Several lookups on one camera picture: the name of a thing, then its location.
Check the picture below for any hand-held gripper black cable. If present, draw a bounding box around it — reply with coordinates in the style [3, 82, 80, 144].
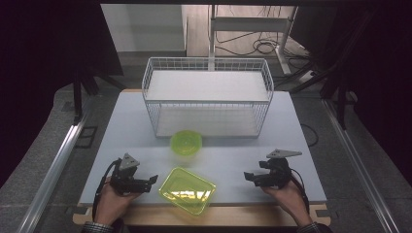
[91, 159, 121, 222]
[289, 168, 311, 216]

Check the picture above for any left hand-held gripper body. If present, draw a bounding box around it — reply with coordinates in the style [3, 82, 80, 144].
[110, 152, 149, 196]

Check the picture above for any person's left hand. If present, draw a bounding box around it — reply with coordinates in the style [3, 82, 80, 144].
[94, 183, 144, 226]

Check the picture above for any rectangular green plastic container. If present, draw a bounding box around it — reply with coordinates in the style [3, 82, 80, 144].
[157, 166, 218, 216]

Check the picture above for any right hand-held gripper black cable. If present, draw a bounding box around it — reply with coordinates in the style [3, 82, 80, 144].
[289, 168, 311, 216]

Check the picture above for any tangle of black floor cables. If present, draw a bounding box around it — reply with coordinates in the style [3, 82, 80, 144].
[215, 5, 313, 61]

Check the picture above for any black metal stand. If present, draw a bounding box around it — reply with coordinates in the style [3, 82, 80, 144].
[274, 8, 382, 131]
[72, 66, 128, 126]

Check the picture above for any dark curtain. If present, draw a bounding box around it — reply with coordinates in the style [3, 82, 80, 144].
[0, 0, 124, 189]
[333, 0, 412, 187]

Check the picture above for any round green plastic container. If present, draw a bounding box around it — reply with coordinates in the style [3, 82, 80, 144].
[170, 129, 204, 163]

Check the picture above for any black cable loop on floor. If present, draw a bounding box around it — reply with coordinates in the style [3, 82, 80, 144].
[300, 122, 320, 148]

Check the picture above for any person's right hand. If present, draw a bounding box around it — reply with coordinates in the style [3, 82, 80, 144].
[260, 179, 314, 227]

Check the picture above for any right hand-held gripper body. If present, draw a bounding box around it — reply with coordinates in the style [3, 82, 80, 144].
[257, 149, 303, 189]

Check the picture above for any white wire shelf rack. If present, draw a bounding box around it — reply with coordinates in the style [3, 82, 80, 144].
[141, 56, 275, 140]

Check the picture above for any left hand-held gripper black cable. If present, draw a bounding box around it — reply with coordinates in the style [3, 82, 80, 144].
[91, 159, 121, 222]

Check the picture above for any aluminium frame rail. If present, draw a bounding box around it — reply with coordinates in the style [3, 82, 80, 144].
[16, 96, 95, 233]
[321, 98, 401, 233]

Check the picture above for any white metal desk frame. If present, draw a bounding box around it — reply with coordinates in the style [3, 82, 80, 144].
[208, 4, 299, 76]

